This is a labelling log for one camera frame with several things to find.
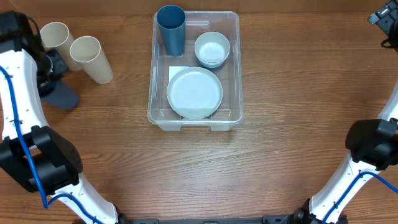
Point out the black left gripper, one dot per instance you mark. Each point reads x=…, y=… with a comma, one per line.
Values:
x=45, y=83

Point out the dark blue cup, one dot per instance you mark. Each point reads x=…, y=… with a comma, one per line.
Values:
x=61, y=96
x=171, y=21

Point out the beige cup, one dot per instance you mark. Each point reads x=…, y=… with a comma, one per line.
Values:
x=88, y=53
x=56, y=35

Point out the grey plate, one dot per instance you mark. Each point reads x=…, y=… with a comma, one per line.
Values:
x=194, y=93

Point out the light blue bowl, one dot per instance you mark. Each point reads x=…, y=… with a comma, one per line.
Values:
x=211, y=64

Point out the grey bowl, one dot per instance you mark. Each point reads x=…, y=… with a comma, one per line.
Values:
x=212, y=45

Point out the pink bowl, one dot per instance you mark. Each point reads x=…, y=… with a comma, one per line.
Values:
x=211, y=61

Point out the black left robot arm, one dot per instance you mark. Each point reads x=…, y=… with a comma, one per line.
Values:
x=37, y=157

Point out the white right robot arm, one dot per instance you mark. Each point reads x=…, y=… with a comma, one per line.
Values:
x=371, y=147

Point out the clear plastic storage bin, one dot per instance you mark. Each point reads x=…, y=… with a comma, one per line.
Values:
x=164, y=67

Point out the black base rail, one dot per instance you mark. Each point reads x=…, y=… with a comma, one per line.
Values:
x=266, y=219

